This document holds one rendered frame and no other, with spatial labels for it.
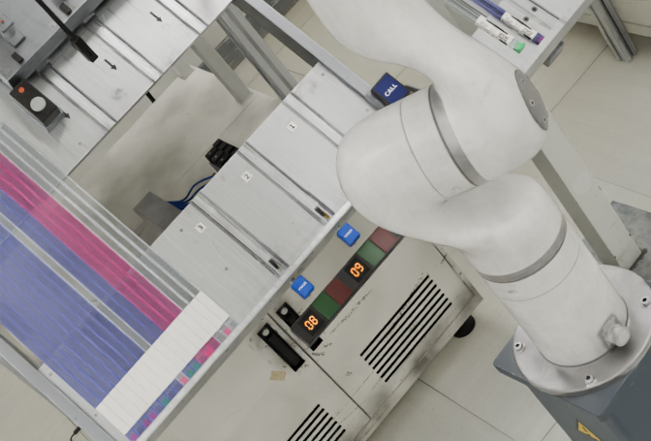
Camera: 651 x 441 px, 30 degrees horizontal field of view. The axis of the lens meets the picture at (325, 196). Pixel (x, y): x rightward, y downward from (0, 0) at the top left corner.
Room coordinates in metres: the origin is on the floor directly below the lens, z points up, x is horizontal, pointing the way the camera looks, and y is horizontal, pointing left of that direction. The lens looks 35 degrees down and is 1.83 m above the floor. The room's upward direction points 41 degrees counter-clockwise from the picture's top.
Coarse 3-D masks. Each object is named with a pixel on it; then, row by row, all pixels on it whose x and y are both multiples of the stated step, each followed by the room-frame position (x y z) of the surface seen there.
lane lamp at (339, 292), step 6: (336, 282) 1.50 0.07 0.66; (330, 288) 1.50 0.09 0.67; (336, 288) 1.50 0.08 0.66; (342, 288) 1.49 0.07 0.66; (348, 288) 1.49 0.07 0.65; (330, 294) 1.49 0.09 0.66; (336, 294) 1.49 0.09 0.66; (342, 294) 1.49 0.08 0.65; (348, 294) 1.48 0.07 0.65; (336, 300) 1.48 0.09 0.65; (342, 300) 1.48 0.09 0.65
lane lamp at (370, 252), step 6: (366, 246) 1.52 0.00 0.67; (372, 246) 1.52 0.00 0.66; (360, 252) 1.52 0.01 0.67; (366, 252) 1.51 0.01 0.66; (372, 252) 1.51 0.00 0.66; (378, 252) 1.51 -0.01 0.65; (384, 252) 1.50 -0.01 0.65; (366, 258) 1.51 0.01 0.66; (372, 258) 1.51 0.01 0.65; (378, 258) 1.50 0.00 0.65; (372, 264) 1.50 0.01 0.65
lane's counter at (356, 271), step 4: (352, 260) 1.52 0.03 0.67; (356, 260) 1.51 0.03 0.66; (352, 264) 1.51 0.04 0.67; (356, 264) 1.51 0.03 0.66; (360, 264) 1.51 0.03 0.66; (364, 264) 1.50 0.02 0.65; (344, 268) 1.51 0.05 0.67; (348, 268) 1.51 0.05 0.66; (352, 268) 1.51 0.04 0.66; (356, 268) 1.50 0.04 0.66; (360, 268) 1.50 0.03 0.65; (364, 268) 1.50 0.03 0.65; (368, 268) 1.50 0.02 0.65; (348, 272) 1.51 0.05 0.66; (352, 272) 1.50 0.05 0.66; (356, 272) 1.50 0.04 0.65; (360, 272) 1.50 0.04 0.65; (364, 272) 1.50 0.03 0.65; (352, 276) 1.50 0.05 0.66; (356, 276) 1.50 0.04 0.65; (360, 276) 1.49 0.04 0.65; (356, 280) 1.49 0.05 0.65; (360, 280) 1.49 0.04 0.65
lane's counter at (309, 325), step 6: (306, 312) 1.49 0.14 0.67; (312, 312) 1.49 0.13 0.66; (306, 318) 1.48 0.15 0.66; (312, 318) 1.48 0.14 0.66; (318, 318) 1.48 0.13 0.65; (300, 324) 1.48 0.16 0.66; (306, 324) 1.48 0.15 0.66; (312, 324) 1.47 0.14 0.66; (318, 324) 1.47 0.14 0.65; (306, 330) 1.47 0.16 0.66; (312, 330) 1.47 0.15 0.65; (318, 330) 1.47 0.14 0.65
